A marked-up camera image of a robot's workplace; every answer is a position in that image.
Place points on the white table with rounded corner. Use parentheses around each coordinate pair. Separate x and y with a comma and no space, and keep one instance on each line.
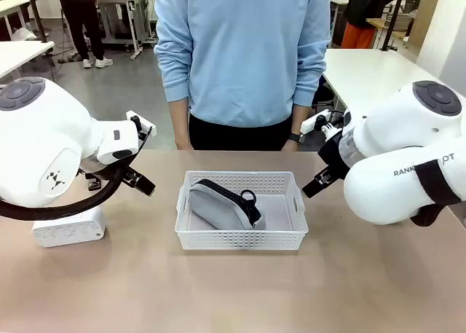
(18,54)

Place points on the person's right hand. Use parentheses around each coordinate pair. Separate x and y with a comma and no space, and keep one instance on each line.
(183,144)

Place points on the brown cardboard box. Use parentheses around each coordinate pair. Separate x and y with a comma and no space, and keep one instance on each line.
(424,23)

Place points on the pair of slippers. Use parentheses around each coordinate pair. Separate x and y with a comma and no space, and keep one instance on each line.
(71,58)

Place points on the person's left hand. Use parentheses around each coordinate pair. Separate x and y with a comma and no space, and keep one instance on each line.
(291,147)

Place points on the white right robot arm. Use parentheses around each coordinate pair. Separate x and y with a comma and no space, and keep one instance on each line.
(393,198)

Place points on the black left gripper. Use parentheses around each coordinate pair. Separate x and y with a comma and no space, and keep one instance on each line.
(142,145)

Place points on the large white table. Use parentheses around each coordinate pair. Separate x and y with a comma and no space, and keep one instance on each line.
(364,70)

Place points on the white rectangular device box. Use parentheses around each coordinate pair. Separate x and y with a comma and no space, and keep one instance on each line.
(65,231)

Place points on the dark smartwatch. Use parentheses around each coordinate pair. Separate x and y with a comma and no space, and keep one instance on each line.
(295,138)

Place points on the white perforated plastic basket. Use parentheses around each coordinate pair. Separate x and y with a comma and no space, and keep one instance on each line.
(240,238)

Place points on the person in orange trousers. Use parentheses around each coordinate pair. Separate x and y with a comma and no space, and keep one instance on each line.
(358,34)

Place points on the wooden table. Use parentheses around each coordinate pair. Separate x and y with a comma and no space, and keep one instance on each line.
(386,22)

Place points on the person's right forearm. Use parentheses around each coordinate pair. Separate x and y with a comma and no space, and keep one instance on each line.
(178,121)

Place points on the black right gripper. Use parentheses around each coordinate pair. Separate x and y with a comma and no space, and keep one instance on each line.
(333,156)

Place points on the person in black clothes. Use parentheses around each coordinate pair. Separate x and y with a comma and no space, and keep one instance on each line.
(82,16)

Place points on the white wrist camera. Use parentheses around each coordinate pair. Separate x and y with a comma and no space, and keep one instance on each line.
(309,123)
(147,126)

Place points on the person's left forearm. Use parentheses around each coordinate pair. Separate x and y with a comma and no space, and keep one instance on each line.
(298,120)

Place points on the person in blue sweatshirt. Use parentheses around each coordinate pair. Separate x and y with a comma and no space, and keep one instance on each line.
(240,56)

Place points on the grey pouch with black zipper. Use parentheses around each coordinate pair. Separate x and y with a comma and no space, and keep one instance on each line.
(218,207)

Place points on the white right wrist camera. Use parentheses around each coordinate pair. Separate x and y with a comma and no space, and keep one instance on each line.
(309,123)

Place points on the black pole stand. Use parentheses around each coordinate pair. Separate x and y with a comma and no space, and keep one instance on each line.
(38,16)
(391,27)

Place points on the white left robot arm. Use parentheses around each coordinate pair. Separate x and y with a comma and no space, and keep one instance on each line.
(36,147)

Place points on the person in blue sweater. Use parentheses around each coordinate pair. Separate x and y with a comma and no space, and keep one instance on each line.
(236,136)

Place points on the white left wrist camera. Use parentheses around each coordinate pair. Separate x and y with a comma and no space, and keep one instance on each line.
(147,126)

